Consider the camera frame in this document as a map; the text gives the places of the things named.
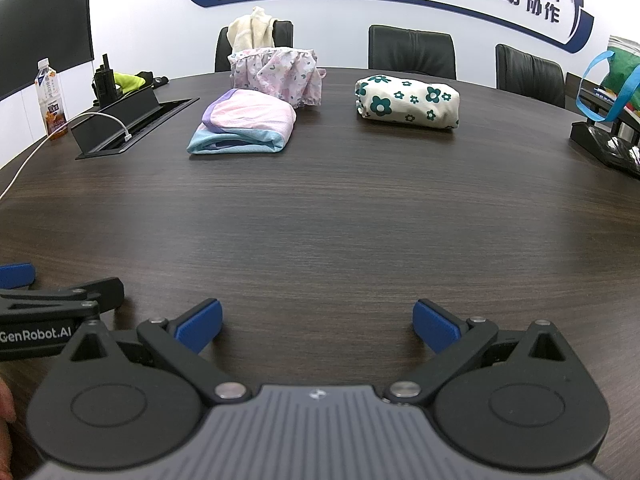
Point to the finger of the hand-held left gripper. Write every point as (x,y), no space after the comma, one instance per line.
(15,276)
(107,292)

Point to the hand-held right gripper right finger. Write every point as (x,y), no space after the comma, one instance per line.
(436,326)

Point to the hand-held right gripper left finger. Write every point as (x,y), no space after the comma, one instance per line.
(200,326)

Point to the pink and blue garment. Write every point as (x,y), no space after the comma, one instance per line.
(245,120)

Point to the person's left hand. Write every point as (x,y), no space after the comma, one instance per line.
(6,405)

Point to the black table socket box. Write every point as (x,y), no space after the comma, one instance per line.
(112,120)
(605,145)

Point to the plastic drink bottle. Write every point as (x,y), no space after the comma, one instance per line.
(50,100)

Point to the black walkie-talkie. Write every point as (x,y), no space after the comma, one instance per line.
(104,85)

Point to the yellow-green cloth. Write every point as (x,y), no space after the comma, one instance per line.
(127,81)

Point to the white green-flowered folded garment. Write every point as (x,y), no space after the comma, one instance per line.
(407,102)

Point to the pink floral ruffled garment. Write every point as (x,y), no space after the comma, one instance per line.
(280,70)

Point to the cream garment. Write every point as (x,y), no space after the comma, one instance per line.
(247,30)

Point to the black wall screen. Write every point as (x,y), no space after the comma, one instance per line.
(40,25)

